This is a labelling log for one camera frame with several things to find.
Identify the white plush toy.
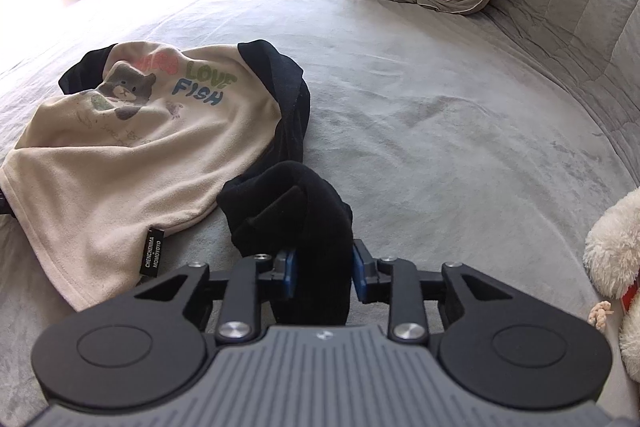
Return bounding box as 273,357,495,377
584,187,640,383

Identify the black and cream sweatshirt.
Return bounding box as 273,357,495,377
0,39,353,328

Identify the beige braided cord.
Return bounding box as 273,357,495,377
587,301,613,328

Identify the grey quilted headboard cover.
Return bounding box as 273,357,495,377
487,0,640,188

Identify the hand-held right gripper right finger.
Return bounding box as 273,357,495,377
350,238,518,344

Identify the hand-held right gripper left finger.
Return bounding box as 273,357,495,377
134,249,301,344

